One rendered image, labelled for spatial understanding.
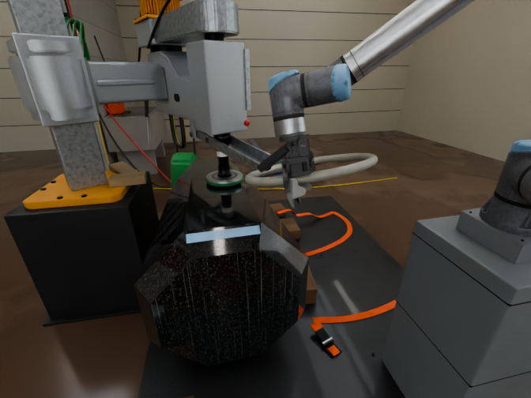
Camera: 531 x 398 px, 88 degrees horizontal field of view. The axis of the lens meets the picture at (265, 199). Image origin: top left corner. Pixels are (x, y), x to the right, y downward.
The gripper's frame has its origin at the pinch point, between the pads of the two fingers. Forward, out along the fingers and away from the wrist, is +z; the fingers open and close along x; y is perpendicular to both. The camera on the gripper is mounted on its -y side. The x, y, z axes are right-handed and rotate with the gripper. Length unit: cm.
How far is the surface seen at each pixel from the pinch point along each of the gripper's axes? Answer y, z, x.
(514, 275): 59, 29, 13
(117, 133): -305, -56, 195
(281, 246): -18.3, 27.7, 26.9
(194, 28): -48, -72, 38
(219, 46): -40, -63, 42
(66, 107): -117, -51, 16
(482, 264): 52, 27, 16
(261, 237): -23.5, 19.8, 19.0
